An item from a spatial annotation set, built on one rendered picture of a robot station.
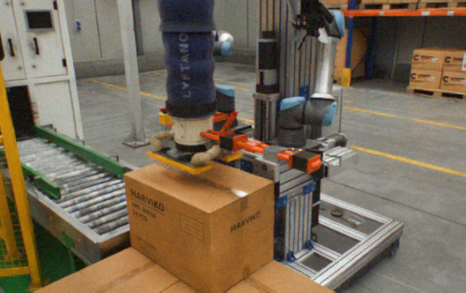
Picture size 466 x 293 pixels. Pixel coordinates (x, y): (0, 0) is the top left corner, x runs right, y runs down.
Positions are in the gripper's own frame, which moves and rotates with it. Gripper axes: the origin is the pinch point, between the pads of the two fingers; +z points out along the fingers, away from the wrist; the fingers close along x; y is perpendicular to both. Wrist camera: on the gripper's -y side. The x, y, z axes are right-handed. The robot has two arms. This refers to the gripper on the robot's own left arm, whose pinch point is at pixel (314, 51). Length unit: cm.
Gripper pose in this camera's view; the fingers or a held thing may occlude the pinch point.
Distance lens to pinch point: 165.1
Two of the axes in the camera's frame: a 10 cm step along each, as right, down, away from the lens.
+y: -7.2, 2.3, -6.6
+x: 7.0, 2.3, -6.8
